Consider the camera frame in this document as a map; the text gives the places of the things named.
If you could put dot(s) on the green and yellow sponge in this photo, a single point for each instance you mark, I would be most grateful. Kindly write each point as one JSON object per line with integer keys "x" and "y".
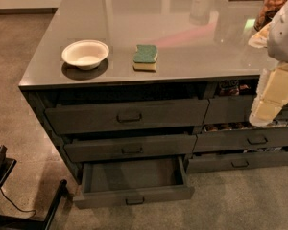
{"x": 145, "y": 57}

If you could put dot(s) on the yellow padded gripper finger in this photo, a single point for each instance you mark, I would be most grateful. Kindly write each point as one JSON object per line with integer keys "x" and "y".
{"x": 272, "y": 95}

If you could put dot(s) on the grey drawer cabinet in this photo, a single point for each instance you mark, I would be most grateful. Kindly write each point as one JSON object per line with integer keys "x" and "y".
{"x": 141, "y": 84}

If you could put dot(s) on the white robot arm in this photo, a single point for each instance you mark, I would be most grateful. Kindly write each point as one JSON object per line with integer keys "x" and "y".
{"x": 274, "y": 36}

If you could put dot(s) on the white paper bowl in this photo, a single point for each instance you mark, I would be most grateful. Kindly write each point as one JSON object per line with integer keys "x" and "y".
{"x": 85, "y": 54}

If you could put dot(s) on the grey drawer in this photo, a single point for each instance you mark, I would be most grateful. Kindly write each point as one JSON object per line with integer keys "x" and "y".
{"x": 133, "y": 182}
{"x": 121, "y": 148}
{"x": 100, "y": 117}
{"x": 236, "y": 161}
{"x": 234, "y": 109}
{"x": 242, "y": 139}

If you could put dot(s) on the glass jar of snacks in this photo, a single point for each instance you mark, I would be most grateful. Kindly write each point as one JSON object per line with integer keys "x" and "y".
{"x": 267, "y": 12}

